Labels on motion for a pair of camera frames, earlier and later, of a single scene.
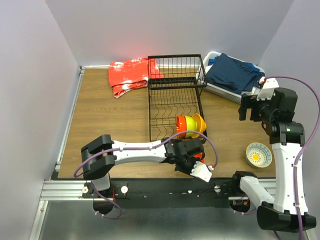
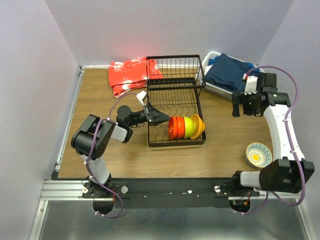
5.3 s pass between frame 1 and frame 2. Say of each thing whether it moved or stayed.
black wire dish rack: stayed
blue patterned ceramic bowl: stayed
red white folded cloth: stayed
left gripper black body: moved
